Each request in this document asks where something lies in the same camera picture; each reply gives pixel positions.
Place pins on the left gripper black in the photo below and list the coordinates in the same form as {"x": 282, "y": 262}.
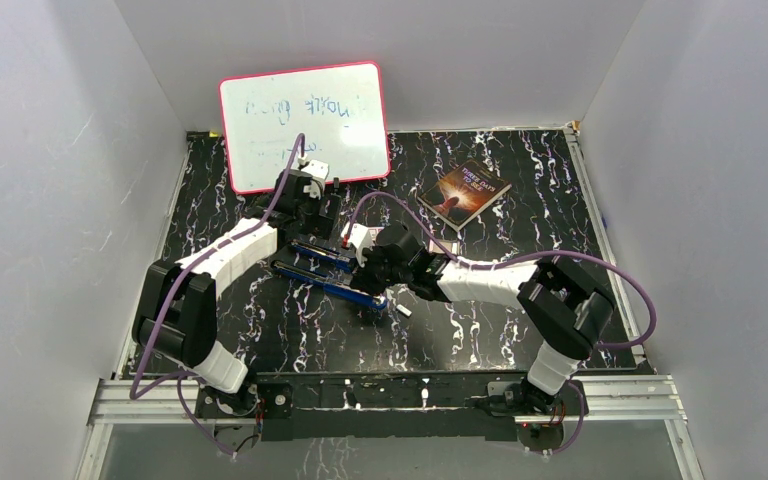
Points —
{"x": 321, "y": 224}

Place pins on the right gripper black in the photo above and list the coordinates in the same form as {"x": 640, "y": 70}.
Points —
{"x": 362, "y": 278}

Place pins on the staple box tray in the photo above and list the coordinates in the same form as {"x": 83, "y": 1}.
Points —
{"x": 441, "y": 246}

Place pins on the whiteboard with pink frame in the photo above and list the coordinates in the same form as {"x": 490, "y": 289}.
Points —
{"x": 339, "y": 109}

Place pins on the small red staple box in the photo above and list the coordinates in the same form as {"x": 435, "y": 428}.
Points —
{"x": 373, "y": 232}

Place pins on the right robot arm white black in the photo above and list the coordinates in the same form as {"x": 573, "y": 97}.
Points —
{"x": 567, "y": 306}

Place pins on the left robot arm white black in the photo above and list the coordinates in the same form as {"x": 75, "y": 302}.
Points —
{"x": 177, "y": 310}

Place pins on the paperback book orange cover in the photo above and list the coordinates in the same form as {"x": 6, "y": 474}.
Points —
{"x": 464, "y": 193}

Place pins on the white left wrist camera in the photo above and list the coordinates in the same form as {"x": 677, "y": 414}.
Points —
{"x": 318, "y": 170}

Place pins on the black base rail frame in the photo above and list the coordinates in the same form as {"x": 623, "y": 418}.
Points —
{"x": 295, "y": 406}

